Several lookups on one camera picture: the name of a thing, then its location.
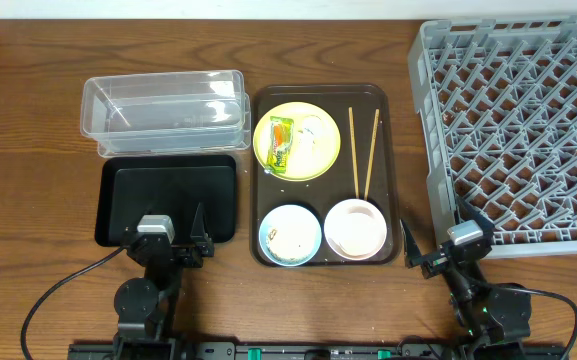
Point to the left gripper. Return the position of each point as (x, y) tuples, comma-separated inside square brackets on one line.
[(169, 251)]

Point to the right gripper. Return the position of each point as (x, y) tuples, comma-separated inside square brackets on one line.
[(444, 258)]

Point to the pink white bowl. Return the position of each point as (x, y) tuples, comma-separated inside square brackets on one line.
[(355, 229)]

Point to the light blue bowl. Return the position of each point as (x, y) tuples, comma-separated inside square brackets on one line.
[(290, 235)]

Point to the wooden chopstick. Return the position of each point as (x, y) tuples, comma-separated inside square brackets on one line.
[(353, 152), (371, 153)]

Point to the green snack wrapper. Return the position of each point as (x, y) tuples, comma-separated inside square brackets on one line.
[(281, 136)]

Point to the white tissue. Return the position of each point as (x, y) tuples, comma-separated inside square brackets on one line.
[(309, 133)]

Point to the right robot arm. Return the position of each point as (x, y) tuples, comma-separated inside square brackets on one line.
[(496, 316)]

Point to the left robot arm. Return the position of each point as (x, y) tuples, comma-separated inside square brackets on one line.
[(146, 305)]

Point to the black waste tray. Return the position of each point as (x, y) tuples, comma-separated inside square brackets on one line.
[(168, 185)]

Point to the grey dishwasher rack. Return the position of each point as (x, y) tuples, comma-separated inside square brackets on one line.
[(497, 100)]

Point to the clear plastic bin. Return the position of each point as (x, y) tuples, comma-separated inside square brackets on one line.
[(166, 113)]

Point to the dark brown serving tray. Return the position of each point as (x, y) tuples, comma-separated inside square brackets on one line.
[(320, 194)]

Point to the yellow plate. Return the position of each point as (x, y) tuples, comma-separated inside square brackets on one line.
[(296, 141)]

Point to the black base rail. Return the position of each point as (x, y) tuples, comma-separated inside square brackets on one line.
[(230, 351)]

